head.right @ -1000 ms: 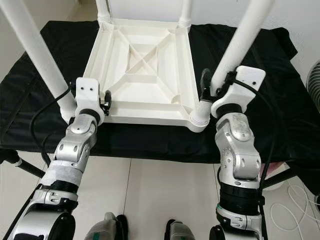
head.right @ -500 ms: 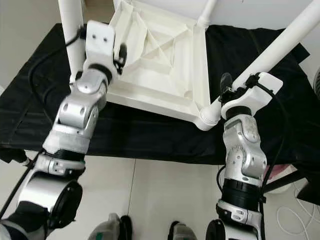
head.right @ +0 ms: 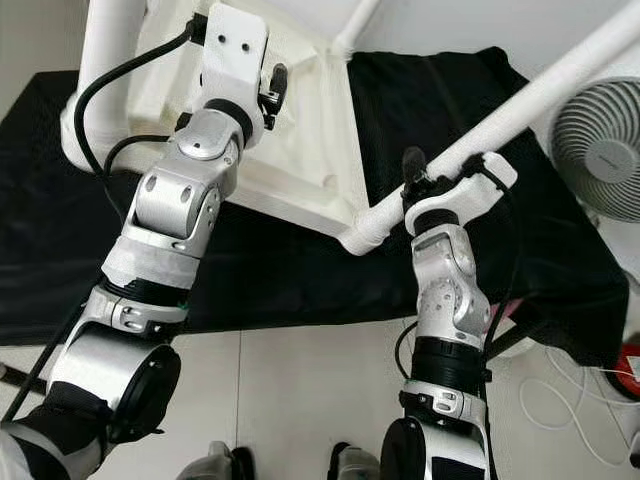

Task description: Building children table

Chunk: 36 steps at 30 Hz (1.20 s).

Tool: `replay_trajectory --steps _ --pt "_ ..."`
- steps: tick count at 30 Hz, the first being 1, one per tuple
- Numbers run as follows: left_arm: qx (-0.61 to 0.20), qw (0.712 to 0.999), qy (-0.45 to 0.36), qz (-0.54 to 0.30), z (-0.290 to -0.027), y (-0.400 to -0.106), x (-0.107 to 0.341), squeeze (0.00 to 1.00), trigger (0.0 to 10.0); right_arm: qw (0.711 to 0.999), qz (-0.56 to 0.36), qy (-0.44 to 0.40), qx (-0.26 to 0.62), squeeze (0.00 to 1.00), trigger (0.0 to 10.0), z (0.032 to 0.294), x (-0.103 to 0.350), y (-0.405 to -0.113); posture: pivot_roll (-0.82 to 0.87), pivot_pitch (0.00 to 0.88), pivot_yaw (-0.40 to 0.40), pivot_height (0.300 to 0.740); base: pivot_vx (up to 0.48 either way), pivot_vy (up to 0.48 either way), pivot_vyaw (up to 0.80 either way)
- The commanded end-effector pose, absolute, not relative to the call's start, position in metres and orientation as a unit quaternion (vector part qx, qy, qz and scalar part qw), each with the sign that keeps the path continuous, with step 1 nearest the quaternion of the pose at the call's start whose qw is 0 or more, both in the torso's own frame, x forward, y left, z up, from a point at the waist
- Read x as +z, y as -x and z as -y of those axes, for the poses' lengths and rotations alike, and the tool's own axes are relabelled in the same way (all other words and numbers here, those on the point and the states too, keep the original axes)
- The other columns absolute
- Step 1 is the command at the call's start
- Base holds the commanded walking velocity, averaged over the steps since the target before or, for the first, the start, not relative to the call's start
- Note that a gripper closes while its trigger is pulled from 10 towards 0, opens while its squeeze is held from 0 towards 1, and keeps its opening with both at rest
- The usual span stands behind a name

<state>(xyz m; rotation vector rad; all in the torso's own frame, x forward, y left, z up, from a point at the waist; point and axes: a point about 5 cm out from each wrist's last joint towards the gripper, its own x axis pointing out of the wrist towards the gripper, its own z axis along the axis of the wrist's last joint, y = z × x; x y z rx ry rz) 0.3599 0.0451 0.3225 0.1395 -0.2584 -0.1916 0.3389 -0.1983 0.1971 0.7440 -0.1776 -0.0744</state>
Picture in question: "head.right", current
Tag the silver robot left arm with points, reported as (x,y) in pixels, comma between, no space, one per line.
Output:
(180,200)

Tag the white plastic children table top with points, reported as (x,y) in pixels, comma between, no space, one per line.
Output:
(310,150)

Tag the pink plastic item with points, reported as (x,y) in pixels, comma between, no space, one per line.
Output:
(510,308)

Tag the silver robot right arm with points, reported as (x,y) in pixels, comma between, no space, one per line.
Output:
(450,300)

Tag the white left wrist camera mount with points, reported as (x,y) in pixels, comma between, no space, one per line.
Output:
(235,45)

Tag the black table cloth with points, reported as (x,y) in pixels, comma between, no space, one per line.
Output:
(40,230)

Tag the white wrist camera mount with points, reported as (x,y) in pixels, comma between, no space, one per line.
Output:
(465,195)
(235,45)

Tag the black table frame leg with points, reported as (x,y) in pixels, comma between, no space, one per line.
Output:
(25,380)
(525,338)

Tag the white round fan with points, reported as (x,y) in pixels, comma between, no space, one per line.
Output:
(605,150)

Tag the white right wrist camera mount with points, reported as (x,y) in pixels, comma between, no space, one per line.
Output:
(465,195)

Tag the red round device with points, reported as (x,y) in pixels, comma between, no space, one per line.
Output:
(632,370)

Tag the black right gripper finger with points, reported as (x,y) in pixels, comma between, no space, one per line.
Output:
(413,167)

